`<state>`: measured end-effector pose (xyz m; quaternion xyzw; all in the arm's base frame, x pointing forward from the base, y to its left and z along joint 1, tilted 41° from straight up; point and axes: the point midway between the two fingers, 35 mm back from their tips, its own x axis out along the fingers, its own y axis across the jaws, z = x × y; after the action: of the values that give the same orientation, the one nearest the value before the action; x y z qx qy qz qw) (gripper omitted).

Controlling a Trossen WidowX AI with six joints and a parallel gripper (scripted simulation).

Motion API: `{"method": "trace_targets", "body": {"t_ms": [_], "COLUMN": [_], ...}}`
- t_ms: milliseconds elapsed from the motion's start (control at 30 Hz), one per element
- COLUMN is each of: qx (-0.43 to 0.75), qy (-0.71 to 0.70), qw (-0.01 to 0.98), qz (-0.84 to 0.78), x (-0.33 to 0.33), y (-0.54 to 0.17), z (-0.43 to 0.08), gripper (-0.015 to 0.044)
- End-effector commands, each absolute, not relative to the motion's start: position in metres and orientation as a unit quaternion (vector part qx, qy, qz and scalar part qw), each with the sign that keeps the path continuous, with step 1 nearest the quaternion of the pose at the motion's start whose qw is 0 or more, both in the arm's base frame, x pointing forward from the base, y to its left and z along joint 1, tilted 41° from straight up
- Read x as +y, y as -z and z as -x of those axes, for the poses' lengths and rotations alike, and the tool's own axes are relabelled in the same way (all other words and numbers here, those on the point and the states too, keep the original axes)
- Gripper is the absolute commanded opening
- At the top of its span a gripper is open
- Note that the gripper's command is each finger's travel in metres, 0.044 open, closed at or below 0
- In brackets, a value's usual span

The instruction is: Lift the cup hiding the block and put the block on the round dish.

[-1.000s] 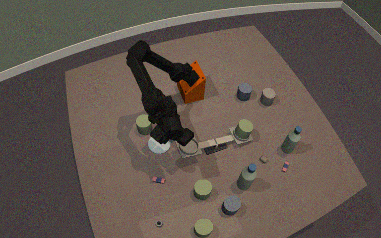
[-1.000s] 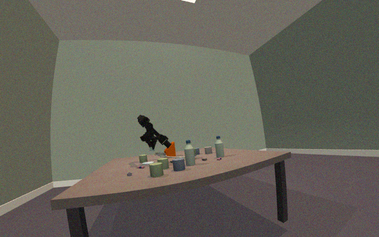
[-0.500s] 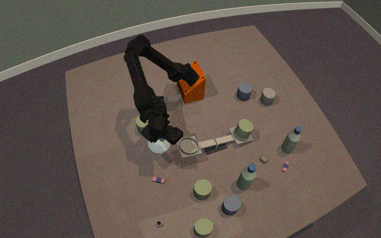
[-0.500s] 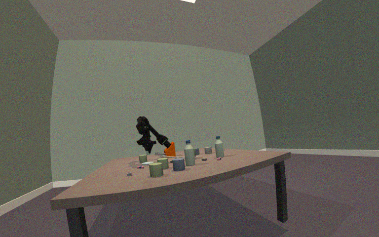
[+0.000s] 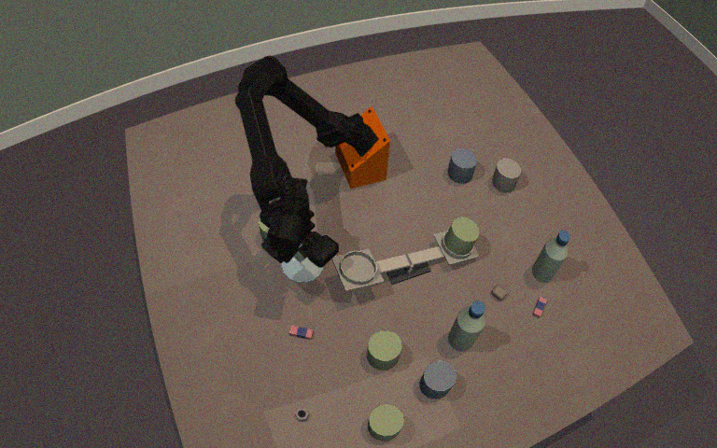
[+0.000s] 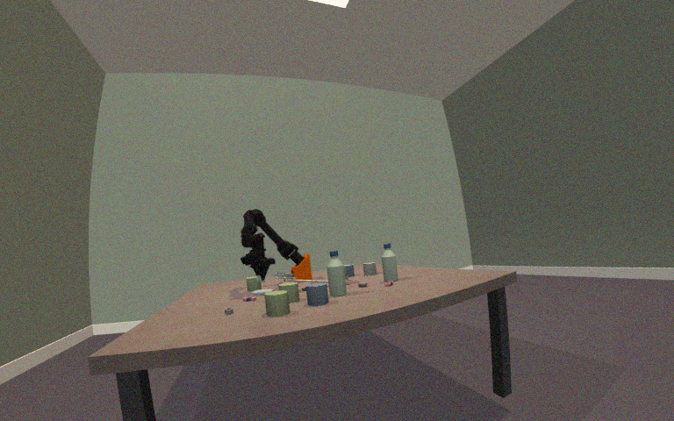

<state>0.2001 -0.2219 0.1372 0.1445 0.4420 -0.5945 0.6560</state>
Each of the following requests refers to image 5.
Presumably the grey cylinder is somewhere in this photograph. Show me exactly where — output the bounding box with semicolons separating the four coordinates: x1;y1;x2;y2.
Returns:
419;360;457;399
492;159;521;193
447;148;477;184

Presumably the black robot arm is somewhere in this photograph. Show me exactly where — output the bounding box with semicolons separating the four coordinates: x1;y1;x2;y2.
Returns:
234;56;379;263

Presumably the pink eraser with blue sleeve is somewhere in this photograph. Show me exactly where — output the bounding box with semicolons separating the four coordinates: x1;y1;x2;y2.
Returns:
533;297;547;317
289;326;314;340

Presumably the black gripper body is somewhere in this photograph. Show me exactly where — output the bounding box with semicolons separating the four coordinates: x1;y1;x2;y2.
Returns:
260;209;339;268

